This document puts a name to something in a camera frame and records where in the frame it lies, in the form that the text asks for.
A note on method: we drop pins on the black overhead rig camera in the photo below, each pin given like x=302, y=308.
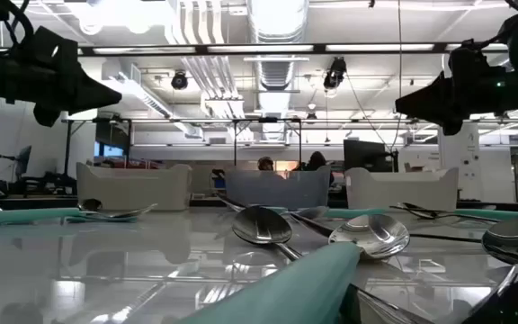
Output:
x=334, y=74

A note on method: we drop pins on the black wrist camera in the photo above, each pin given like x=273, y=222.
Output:
x=470, y=56
x=65, y=54

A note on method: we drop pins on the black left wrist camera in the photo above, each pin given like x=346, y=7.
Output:
x=65, y=54

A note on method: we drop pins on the silver ventilation duct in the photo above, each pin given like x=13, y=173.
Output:
x=277, y=72

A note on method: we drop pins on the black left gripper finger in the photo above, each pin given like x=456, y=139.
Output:
x=79, y=108
x=88, y=87

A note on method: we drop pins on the gray translucent plastic bin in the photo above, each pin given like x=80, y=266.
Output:
x=281, y=189

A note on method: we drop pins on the black metal spoon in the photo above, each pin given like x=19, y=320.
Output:
x=475, y=218
x=515, y=234
x=409, y=209
x=315, y=226
x=261, y=225

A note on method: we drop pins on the wall monitor blue screen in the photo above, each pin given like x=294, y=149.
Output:
x=106, y=150

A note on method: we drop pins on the white building pillar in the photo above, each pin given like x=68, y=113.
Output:
x=459, y=157

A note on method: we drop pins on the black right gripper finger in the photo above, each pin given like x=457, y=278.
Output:
x=439, y=113
x=430, y=96

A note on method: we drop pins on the black computer monitor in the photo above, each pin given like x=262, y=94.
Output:
x=364, y=155

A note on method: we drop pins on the person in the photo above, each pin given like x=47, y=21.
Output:
x=316, y=160
x=265, y=164

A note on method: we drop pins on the black dome ceiling camera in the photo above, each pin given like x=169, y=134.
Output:
x=179, y=81

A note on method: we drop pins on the white plastic bin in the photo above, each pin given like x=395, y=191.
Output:
x=403, y=191
x=128, y=189

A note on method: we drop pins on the black background workstation frame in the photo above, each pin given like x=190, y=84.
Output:
x=234, y=144

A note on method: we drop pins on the black frame beam with lights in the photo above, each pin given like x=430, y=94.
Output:
x=201, y=48

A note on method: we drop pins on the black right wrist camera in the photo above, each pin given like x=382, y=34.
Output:
x=470, y=56

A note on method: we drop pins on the background black robot arm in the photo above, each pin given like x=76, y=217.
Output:
x=47, y=182

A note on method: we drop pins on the background monitor on stand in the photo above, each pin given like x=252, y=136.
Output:
x=23, y=159

